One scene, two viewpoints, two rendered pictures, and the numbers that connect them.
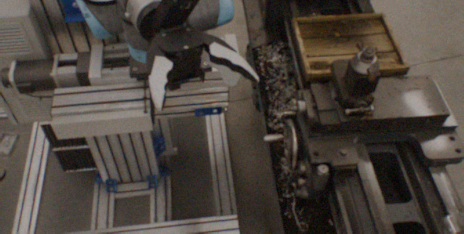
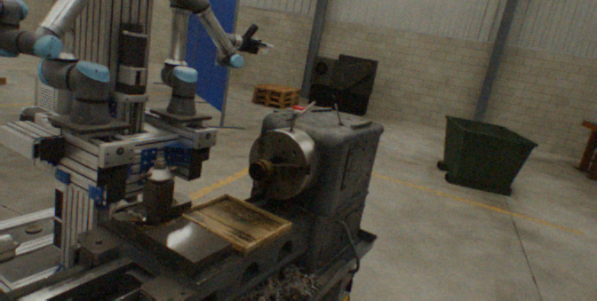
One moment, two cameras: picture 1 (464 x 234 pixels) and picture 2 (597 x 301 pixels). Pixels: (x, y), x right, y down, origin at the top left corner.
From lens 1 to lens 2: 1.48 m
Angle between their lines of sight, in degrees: 47
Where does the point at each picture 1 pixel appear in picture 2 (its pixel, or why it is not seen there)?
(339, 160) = (89, 244)
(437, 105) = (195, 254)
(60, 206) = (26, 264)
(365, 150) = (125, 264)
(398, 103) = (174, 236)
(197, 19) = (23, 38)
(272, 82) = not seen: hidden behind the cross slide
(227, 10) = (42, 43)
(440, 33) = not seen: outside the picture
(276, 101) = not seen: hidden behind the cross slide
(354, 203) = (54, 279)
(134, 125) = (25, 148)
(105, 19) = (45, 68)
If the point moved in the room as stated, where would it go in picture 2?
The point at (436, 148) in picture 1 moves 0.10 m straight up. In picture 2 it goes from (158, 287) to (162, 255)
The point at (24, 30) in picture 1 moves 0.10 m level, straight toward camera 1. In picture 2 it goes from (53, 94) to (37, 97)
